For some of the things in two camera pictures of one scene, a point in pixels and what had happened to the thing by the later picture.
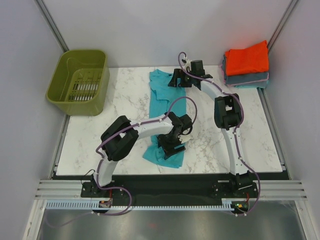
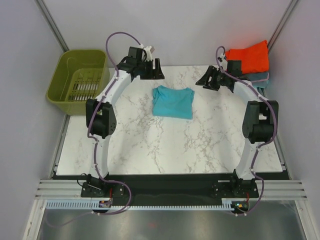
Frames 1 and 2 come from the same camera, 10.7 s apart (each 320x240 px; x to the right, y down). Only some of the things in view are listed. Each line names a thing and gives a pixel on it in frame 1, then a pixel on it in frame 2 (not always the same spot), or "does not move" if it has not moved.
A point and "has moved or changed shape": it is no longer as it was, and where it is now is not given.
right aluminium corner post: [285, 17] does not move
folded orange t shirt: [252, 60] does not move
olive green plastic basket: [80, 84] does not move
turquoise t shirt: [168, 95] has moved or changed shape
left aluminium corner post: [51, 22] does not move
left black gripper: [161, 142] → [153, 74]
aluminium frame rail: [267, 189] does not move
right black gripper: [178, 73] → [211, 72]
